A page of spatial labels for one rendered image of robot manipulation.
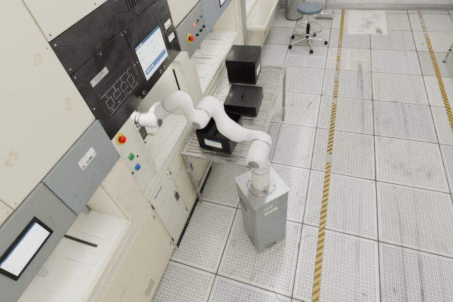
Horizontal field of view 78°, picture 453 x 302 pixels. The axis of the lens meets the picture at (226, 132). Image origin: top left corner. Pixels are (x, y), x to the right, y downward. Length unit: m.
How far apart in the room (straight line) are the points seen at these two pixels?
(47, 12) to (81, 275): 1.33
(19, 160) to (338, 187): 2.48
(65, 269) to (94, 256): 0.17
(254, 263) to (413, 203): 1.50
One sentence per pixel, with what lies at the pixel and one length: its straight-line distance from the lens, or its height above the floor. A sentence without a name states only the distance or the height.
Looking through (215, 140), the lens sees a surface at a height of 0.89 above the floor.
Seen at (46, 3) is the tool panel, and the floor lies 2.07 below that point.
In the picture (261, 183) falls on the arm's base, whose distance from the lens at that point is 1.84.
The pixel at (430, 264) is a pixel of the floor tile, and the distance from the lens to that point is 2.80.
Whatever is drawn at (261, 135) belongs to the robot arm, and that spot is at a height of 1.19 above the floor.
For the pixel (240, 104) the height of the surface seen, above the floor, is 0.86.
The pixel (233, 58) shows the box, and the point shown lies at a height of 1.01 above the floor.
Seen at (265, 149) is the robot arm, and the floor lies 1.16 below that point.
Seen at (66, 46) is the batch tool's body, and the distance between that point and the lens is 1.34.
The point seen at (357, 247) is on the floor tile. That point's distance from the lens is 2.67.
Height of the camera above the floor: 2.39
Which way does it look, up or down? 45 degrees down
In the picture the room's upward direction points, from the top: 10 degrees counter-clockwise
